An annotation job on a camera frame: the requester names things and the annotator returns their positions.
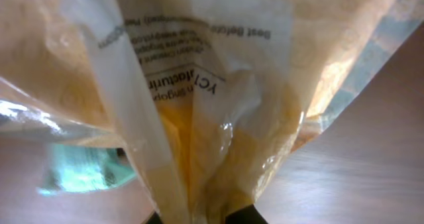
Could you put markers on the teal packet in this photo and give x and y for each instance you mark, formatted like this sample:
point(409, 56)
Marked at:
point(79, 169)

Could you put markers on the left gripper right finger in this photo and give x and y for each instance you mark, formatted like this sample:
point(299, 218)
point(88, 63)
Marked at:
point(246, 215)

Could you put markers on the beige snack bag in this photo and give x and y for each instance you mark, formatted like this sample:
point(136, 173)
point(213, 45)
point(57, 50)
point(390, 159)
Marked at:
point(206, 98)

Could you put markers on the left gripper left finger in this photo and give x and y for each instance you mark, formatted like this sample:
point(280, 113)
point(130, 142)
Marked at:
point(153, 218)

